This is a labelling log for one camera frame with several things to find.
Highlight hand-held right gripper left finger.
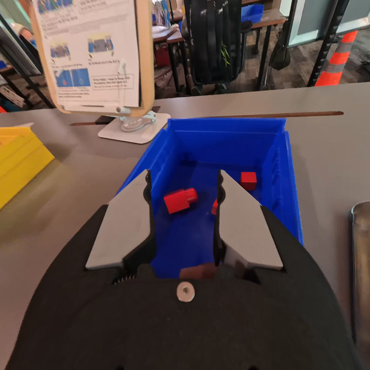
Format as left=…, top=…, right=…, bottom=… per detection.
left=85, top=169, right=157, bottom=273

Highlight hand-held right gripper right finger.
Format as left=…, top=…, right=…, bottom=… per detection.
left=213, top=169, right=284, bottom=271

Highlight red one-stud plastic brick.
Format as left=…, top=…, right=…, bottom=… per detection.
left=163, top=188, right=199, bottom=215

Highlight blue plastic bin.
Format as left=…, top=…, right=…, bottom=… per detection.
left=116, top=117, right=304, bottom=279

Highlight yellow plastic bin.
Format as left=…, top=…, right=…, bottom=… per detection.
left=0, top=126, right=55, bottom=210

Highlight person's right hand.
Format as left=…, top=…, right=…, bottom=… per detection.
left=180, top=263, right=220, bottom=280

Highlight white stand base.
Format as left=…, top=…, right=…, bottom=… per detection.
left=98, top=113, right=172, bottom=144

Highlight printed instruction sheet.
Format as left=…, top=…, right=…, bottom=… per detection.
left=32, top=0, right=140, bottom=108

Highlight instruction sheet on stand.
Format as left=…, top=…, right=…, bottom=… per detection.
left=30, top=0, right=155, bottom=114

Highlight black hanging bag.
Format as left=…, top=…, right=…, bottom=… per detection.
left=269, top=43, right=292, bottom=71

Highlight orange traffic cone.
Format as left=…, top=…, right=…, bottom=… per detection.
left=314, top=30, right=359, bottom=87

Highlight black panel tripod stand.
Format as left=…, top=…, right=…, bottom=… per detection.
left=308, top=0, right=347, bottom=87

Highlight hanging black jackets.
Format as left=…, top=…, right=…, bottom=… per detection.
left=183, top=0, right=246, bottom=86

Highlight wooden table with black legs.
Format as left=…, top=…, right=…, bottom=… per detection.
left=152, top=16, right=287, bottom=90

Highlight small blue storage bin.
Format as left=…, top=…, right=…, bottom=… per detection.
left=241, top=4, right=265, bottom=23

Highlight grey framed panel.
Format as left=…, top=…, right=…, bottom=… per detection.
left=279, top=0, right=370, bottom=47

